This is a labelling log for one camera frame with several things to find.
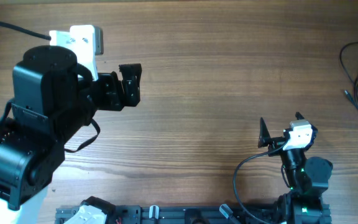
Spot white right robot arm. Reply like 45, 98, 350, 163
258, 112, 333, 224

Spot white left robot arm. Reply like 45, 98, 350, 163
0, 45, 142, 223

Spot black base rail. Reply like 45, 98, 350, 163
54, 195, 332, 224

